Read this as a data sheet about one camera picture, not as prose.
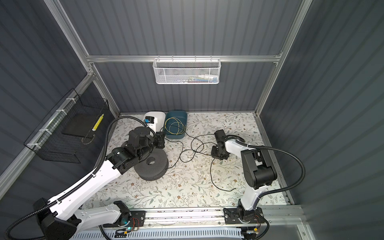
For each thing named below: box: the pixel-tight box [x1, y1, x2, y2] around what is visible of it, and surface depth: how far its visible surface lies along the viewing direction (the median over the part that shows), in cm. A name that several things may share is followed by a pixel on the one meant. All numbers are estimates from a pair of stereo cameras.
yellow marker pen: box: [91, 113, 105, 132], surface depth 79 cm
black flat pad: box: [61, 113, 103, 139], surface depth 76 cm
